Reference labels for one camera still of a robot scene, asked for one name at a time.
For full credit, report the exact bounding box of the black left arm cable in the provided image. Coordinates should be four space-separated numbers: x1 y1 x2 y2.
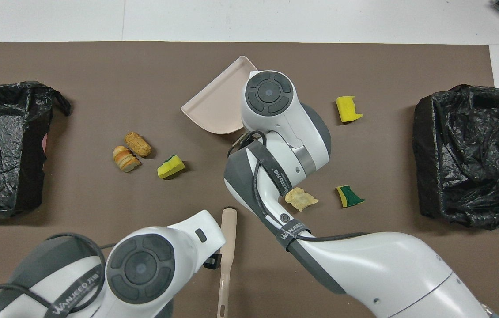
0 232 117 318

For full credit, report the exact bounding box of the wavy yellow green sponge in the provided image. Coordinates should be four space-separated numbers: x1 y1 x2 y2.
157 155 185 179

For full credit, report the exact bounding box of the green yellow sponge wedge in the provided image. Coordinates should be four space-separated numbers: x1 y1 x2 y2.
336 185 365 208

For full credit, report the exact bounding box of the beige plastic dustpan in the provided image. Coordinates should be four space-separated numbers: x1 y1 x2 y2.
181 56 259 135

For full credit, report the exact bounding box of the notched yellow sponge piece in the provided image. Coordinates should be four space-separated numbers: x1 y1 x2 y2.
336 96 363 123

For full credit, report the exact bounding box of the pale crumpled bread piece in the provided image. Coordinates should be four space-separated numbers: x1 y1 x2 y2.
286 187 319 212

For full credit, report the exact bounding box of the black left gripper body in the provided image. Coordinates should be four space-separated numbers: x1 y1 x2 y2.
204 253 223 270

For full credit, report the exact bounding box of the brown table mat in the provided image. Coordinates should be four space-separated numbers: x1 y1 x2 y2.
0 41 499 318

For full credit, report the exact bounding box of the brown bread bun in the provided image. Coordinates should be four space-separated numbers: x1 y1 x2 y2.
124 132 152 158

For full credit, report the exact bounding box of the small striped bread roll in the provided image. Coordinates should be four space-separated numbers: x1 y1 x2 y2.
113 145 142 173

